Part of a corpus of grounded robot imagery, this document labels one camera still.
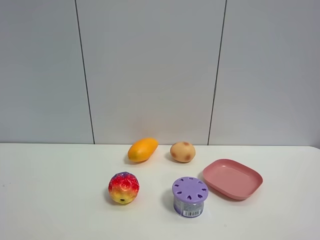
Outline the orange yellow mango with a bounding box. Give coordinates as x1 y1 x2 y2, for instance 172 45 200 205
127 137 159 163

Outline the brown spotted potato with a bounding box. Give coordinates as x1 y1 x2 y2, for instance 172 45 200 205
169 141 196 163

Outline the red yellow strawberry toy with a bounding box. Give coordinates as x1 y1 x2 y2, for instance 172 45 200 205
108 171 140 205

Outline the purple lid air freshener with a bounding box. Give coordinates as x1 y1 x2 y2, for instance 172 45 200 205
172 176 209 218

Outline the pink plastic plate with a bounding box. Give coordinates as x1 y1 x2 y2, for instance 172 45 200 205
202 159 263 201

